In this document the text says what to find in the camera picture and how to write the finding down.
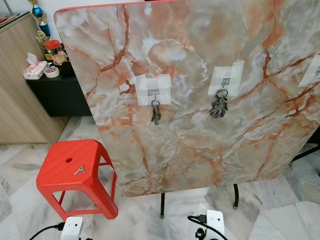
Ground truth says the small dark key bunch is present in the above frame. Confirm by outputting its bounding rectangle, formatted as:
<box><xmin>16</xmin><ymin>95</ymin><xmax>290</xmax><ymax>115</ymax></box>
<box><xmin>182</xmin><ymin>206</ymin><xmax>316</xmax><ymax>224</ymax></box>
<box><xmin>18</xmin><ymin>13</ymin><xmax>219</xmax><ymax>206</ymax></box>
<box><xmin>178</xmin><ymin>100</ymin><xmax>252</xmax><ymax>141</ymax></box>
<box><xmin>150</xmin><ymin>99</ymin><xmax>162</xmax><ymax>126</ymax></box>

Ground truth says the light wooden cabinet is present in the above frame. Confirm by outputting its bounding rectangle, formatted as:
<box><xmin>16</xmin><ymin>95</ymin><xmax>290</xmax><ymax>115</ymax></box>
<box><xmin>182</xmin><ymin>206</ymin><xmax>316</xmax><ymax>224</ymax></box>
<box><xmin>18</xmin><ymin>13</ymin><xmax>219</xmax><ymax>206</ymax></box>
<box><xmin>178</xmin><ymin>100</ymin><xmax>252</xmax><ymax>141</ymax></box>
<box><xmin>0</xmin><ymin>12</ymin><xmax>67</xmax><ymax>146</ymax></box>

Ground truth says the taped adhesive wall hook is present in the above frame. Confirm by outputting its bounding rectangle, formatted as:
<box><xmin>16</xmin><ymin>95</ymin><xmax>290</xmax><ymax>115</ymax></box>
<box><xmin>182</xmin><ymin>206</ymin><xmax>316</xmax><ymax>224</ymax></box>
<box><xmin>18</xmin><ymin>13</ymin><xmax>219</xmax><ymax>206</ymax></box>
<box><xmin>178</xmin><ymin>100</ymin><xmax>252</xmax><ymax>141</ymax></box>
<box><xmin>135</xmin><ymin>73</ymin><xmax>173</xmax><ymax>106</ymax></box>
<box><xmin>208</xmin><ymin>60</ymin><xmax>246</xmax><ymax>97</ymax></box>
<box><xmin>298</xmin><ymin>54</ymin><xmax>320</xmax><ymax>89</ymax></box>

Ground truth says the marble pattern folding table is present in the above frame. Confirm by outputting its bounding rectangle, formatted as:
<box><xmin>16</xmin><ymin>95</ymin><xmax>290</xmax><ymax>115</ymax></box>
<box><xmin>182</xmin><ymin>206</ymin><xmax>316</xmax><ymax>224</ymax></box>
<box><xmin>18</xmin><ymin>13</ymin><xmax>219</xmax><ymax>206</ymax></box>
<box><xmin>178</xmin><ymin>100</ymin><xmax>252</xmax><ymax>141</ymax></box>
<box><xmin>54</xmin><ymin>0</ymin><xmax>320</xmax><ymax>218</ymax></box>

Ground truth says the pink white tissue pack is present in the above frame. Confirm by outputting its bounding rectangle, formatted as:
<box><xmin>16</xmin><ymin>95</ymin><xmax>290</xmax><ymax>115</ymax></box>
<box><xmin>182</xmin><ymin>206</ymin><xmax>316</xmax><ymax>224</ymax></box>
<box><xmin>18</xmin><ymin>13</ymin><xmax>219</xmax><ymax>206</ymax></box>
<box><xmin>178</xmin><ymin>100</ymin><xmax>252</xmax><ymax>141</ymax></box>
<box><xmin>22</xmin><ymin>52</ymin><xmax>49</xmax><ymax>81</ymax></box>

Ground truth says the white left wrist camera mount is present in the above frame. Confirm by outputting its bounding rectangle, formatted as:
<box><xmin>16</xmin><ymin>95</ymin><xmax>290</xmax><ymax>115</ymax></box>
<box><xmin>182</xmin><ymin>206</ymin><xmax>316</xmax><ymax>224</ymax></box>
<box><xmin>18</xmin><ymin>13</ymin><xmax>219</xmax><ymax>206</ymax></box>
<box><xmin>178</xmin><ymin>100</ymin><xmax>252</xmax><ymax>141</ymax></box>
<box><xmin>60</xmin><ymin>216</ymin><xmax>84</xmax><ymax>240</ymax></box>

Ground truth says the black tv console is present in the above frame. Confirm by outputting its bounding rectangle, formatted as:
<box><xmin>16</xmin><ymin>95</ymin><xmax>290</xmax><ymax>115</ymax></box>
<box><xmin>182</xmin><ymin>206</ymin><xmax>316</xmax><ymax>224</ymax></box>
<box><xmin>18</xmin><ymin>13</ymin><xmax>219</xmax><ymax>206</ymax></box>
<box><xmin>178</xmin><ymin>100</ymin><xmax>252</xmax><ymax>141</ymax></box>
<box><xmin>25</xmin><ymin>74</ymin><xmax>92</xmax><ymax>118</ymax></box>

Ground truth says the white tape roll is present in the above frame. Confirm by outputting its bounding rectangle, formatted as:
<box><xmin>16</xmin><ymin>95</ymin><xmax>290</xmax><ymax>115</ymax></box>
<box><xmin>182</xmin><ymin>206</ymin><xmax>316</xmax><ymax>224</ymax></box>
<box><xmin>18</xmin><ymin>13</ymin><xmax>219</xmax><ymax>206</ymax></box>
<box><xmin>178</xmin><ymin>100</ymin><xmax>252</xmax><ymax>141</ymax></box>
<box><xmin>43</xmin><ymin>66</ymin><xmax>60</xmax><ymax>79</ymax></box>

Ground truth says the red lid jar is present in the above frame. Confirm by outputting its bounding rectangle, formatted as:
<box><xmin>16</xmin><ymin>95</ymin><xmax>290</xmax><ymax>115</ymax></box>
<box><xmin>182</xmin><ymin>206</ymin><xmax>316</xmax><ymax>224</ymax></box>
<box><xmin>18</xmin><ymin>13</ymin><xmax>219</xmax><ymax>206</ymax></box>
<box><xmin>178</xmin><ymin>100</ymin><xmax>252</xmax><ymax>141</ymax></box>
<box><xmin>44</xmin><ymin>39</ymin><xmax>62</xmax><ymax>54</ymax></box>

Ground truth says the red plastic stool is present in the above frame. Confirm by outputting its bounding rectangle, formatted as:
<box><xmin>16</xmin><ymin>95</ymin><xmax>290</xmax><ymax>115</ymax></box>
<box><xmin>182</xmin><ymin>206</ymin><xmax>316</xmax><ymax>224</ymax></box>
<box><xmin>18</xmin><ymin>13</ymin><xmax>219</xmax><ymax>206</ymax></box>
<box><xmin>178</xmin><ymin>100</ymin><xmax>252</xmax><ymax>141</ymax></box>
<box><xmin>36</xmin><ymin>139</ymin><xmax>119</xmax><ymax>222</ymax></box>

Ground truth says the blue and gold trophy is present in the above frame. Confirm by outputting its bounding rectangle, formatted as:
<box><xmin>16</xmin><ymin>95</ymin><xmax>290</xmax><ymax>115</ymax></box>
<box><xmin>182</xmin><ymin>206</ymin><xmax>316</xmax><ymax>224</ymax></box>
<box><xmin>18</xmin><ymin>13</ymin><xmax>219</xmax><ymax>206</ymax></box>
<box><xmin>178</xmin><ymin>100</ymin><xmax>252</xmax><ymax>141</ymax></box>
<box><xmin>29</xmin><ymin>0</ymin><xmax>52</xmax><ymax>43</ymax></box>

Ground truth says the small beige plush toy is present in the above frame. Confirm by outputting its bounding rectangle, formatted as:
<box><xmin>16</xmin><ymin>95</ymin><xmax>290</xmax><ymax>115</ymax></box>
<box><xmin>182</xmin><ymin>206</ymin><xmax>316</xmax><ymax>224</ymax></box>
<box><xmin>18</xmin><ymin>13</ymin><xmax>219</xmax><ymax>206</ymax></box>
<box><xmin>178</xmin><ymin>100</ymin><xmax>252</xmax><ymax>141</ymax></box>
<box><xmin>52</xmin><ymin>50</ymin><xmax>69</xmax><ymax>66</ymax></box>

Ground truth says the large dark key bunch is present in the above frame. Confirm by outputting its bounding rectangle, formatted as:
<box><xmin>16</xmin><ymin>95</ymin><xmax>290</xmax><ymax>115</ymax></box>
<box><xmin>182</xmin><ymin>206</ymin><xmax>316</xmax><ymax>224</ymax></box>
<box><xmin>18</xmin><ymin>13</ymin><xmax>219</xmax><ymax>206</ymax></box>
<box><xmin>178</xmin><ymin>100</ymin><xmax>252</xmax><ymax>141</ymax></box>
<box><xmin>210</xmin><ymin>88</ymin><xmax>230</xmax><ymax>119</ymax></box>

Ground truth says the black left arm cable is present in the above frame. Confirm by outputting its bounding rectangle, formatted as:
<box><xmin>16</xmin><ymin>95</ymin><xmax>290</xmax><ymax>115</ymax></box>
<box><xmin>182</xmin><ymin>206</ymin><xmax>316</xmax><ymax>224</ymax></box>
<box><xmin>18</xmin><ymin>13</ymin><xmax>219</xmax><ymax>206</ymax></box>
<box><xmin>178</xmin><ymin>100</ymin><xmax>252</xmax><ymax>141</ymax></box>
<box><xmin>29</xmin><ymin>223</ymin><xmax>65</xmax><ymax>240</ymax></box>

